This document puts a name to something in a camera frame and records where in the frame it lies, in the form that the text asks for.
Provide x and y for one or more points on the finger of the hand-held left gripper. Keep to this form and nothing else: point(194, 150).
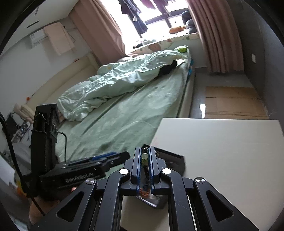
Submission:
point(111, 158)

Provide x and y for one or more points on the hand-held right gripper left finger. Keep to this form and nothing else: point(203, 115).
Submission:
point(138, 165)

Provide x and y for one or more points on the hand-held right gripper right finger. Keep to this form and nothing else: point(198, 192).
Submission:
point(152, 165)

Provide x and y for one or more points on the black jewelry box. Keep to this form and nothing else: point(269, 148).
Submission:
point(175, 162)

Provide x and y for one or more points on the person's left hand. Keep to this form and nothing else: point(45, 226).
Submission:
point(40, 207)

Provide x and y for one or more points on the cluttered bedside table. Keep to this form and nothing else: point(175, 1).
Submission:
point(18, 131)

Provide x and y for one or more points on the cream rolled pillow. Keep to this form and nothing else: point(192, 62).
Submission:
point(23, 111)

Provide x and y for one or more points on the orange object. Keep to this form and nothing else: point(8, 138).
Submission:
point(21, 186)

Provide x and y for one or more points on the bed with green sheet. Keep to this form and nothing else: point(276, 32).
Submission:
point(133, 106)

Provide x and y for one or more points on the cream headboard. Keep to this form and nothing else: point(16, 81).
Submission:
point(64, 77)

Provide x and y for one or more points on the light green duvet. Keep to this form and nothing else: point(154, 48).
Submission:
point(115, 82)

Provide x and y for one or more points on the dark cloth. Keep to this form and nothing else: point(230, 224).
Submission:
point(168, 67)

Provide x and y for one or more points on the flattened cardboard sheets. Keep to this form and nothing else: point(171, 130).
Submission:
point(235, 102)

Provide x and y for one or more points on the white air conditioner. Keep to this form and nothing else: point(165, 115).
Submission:
point(36, 38)

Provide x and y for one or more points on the pink cloth cover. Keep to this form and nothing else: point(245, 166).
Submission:
point(58, 37)

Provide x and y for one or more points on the green box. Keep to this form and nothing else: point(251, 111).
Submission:
point(182, 49)

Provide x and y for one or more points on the printed windowsill cushion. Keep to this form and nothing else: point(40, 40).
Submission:
point(155, 45)

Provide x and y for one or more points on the pink curtain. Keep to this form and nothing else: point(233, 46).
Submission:
point(213, 35)
point(99, 26)

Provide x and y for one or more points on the orange plush toy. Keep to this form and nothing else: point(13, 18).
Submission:
point(176, 29)

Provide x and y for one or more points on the row of hanging dark clothes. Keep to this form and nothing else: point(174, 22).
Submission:
point(135, 13)

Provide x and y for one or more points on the dark cushions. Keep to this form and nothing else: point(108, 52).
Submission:
point(188, 21)

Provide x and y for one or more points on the window with black frame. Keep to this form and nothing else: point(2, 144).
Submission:
point(159, 22)

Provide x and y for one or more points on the white wall switch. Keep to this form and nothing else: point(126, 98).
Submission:
point(254, 57)

